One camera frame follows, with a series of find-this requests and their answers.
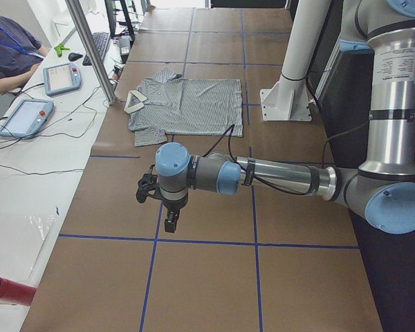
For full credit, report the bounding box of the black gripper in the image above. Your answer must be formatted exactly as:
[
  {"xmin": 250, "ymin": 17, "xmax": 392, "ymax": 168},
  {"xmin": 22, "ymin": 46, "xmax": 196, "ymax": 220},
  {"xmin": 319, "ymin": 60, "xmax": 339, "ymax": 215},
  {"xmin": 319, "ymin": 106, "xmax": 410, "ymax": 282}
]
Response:
[{"xmin": 163, "ymin": 201, "xmax": 182, "ymax": 232}]

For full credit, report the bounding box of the striped polo shirt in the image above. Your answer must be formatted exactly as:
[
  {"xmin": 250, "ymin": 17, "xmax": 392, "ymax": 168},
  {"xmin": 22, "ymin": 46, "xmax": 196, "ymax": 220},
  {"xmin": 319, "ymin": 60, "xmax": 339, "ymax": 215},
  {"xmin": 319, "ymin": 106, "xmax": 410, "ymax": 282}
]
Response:
[{"xmin": 124, "ymin": 68, "xmax": 243, "ymax": 147}]

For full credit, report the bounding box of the near teach pendant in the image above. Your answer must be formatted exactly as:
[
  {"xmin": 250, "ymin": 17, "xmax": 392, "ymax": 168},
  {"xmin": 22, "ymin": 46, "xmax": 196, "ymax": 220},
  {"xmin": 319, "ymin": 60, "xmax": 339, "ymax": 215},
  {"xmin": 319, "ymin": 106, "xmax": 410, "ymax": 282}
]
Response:
[{"xmin": 0, "ymin": 99, "xmax": 54, "ymax": 138}]

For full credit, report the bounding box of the teach pendant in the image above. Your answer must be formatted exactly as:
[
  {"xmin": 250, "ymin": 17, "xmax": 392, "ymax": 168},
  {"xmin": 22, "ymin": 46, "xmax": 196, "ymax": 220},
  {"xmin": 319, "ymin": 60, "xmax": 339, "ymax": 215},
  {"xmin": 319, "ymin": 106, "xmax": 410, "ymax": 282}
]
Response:
[
  {"xmin": 0, "ymin": 99, "xmax": 54, "ymax": 138},
  {"xmin": 43, "ymin": 62, "xmax": 82, "ymax": 97}
]

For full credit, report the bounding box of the red cylinder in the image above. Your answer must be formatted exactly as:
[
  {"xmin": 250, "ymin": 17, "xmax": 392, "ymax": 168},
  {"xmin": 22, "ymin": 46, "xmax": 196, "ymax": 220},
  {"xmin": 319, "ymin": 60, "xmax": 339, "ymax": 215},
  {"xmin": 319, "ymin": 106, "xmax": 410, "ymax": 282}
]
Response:
[{"xmin": 0, "ymin": 277, "xmax": 37, "ymax": 306}]

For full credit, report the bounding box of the far teach pendant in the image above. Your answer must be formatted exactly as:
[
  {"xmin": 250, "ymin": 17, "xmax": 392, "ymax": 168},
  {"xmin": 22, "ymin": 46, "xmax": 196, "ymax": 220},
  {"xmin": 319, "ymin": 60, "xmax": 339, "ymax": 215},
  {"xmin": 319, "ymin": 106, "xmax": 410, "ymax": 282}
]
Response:
[{"xmin": 43, "ymin": 62, "xmax": 82, "ymax": 97}]

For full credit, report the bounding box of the black computer mouse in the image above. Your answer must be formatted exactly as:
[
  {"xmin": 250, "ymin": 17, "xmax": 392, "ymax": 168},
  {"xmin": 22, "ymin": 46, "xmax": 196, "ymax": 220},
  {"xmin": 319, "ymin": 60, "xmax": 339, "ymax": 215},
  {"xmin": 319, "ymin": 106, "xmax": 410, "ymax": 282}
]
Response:
[{"xmin": 68, "ymin": 52, "xmax": 83, "ymax": 62}]

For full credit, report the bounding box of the black keyboard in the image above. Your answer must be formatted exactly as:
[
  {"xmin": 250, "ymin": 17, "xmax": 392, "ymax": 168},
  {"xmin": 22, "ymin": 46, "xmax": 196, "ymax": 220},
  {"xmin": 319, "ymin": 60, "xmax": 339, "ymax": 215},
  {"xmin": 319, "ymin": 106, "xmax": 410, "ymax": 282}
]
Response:
[{"xmin": 92, "ymin": 32, "xmax": 111, "ymax": 60}]

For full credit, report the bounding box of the green plastic clamp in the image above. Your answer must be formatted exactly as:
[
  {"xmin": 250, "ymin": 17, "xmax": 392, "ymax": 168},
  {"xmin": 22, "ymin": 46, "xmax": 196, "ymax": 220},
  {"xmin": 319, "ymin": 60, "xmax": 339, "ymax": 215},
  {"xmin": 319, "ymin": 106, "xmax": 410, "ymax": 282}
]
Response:
[{"xmin": 54, "ymin": 44, "xmax": 70, "ymax": 57}]

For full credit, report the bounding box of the seated person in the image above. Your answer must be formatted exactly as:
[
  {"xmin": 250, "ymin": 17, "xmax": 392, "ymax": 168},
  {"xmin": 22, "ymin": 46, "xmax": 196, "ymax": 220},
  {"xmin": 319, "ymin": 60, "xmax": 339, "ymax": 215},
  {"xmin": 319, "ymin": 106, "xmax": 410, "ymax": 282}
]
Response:
[{"xmin": 0, "ymin": 16, "xmax": 48, "ymax": 94}]

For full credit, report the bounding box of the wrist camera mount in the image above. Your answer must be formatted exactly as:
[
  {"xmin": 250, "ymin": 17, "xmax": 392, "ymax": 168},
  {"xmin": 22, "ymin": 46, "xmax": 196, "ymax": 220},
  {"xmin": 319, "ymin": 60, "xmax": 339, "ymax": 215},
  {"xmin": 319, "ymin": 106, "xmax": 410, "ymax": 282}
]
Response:
[{"xmin": 136, "ymin": 165, "xmax": 163, "ymax": 203}]

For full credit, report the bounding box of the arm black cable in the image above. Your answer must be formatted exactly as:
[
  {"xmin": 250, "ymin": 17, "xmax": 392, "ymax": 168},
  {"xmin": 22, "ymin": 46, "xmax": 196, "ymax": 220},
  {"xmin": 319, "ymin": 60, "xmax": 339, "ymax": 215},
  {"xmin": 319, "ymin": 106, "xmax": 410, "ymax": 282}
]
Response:
[{"xmin": 202, "ymin": 123, "xmax": 315, "ymax": 196}]

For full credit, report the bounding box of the white camera pole base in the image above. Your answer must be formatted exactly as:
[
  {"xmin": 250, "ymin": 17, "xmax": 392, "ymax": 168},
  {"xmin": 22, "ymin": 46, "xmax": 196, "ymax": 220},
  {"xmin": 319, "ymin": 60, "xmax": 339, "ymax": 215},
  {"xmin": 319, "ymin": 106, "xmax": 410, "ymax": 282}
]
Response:
[{"xmin": 260, "ymin": 0, "xmax": 331, "ymax": 122}]

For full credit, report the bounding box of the aluminium frame post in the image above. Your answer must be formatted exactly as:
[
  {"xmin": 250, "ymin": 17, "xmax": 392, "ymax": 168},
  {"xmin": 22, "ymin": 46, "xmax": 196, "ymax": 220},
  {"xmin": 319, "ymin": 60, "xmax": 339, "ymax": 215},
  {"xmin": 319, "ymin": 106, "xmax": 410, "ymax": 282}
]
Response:
[{"xmin": 66, "ymin": 0, "xmax": 116, "ymax": 105}]

